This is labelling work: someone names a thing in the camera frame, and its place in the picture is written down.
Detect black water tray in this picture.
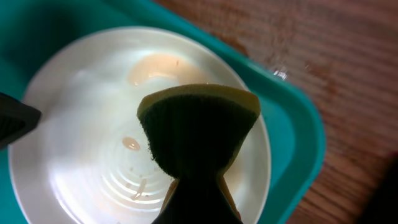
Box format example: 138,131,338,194
356,155,397,224

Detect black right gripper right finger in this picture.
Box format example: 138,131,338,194
201,180,242,224

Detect white plate with ketchup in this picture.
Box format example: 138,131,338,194
8,26,272,224

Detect yellow green sponge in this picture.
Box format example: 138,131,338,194
137,84,261,186

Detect teal plastic tray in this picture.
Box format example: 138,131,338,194
1,1,326,223

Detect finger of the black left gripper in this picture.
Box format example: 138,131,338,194
0,93,42,149

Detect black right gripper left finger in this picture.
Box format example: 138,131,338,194
152,179,193,224

